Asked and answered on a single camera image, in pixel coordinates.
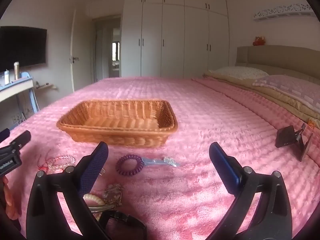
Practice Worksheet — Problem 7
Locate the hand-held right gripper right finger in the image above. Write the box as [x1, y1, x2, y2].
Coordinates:
[207, 142, 293, 240]

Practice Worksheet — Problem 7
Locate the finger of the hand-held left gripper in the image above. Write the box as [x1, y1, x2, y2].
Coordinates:
[9, 130, 32, 153]
[0, 128, 11, 143]

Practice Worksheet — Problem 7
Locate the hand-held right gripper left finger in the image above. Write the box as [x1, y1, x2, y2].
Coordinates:
[26, 141, 110, 240]

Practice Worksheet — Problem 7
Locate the purple coil hair tie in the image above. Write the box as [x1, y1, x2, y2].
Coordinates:
[115, 154, 144, 176]

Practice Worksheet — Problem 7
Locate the pink bead bracelet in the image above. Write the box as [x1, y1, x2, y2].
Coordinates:
[37, 152, 76, 174]

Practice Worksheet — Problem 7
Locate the cream coil hair tie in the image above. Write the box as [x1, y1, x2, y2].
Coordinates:
[83, 192, 106, 206]

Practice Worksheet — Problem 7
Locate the woven wicker basket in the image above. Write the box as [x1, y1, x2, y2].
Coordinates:
[56, 100, 179, 147]

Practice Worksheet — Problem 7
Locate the blue hair clip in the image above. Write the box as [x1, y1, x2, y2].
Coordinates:
[141, 156, 181, 168]

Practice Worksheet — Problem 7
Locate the crystal jewelry piece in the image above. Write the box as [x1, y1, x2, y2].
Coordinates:
[101, 184, 126, 206]

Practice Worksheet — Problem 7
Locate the person's left hand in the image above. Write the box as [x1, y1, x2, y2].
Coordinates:
[0, 176, 22, 221]

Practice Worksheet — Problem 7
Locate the silver metal hair clip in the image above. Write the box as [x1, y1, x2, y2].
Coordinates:
[89, 204, 117, 214]

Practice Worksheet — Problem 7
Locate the blue and white desk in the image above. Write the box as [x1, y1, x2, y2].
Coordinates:
[0, 72, 40, 121]

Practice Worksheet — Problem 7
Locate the pink plush blanket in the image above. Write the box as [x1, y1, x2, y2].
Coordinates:
[0, 76, 320, 240]

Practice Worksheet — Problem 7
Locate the black plastic object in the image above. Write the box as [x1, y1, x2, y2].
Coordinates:
[99, 210, 147, 240]

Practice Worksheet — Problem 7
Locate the black folding phone stand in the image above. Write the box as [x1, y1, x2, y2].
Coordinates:
[275, 123, 314, 162]

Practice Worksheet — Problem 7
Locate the beige quilt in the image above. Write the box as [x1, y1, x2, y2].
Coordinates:
[204, 71, 320, 121]

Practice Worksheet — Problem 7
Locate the white dotted pillow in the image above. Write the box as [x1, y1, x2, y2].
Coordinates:
[209, 66, 269, 81]

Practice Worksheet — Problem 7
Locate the purple patterned pillow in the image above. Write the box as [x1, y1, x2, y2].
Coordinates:
[252, 74, 320, 111]

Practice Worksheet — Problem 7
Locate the white door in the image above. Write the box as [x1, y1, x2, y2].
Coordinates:
[68, 9, 81, 93]

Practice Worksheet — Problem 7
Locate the beige bed headboard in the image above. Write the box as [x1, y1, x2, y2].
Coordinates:
[235, 45, 320, 81]

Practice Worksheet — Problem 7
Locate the red plush toy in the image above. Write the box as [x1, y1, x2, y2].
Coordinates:
[252, 36, 267, 47]

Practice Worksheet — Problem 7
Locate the white wardrobe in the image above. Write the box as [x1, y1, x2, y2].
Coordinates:
[121, 0, 230, 79]

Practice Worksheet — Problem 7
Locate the small wooden wall shelf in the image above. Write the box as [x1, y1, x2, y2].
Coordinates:
[33, 81, 57, 91]

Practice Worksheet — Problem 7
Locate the black wall television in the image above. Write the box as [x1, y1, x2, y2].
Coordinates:
[0, 26, 48, 74]

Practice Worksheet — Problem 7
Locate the white ornate wall shelf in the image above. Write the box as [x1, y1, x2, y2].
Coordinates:
[252, 3, 318, 22]

